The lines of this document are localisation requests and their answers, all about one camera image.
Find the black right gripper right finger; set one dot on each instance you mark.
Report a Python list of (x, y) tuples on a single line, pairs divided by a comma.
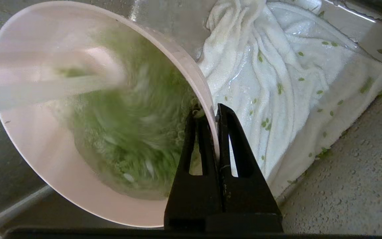
[(247, 202)]

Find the white cloth with green specks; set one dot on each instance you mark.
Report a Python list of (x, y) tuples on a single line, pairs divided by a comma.
[(284, 83)]

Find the chopped green onion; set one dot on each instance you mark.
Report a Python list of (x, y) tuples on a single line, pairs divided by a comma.
[(134, 132)]

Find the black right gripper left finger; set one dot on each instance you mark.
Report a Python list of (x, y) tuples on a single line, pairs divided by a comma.
[(194, 202)]

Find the stainless steel sink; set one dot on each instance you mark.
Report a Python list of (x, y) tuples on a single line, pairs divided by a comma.
[(12, 186)]

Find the pink plastic bowl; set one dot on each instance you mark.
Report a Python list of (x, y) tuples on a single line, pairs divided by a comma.
[(38, 142)]

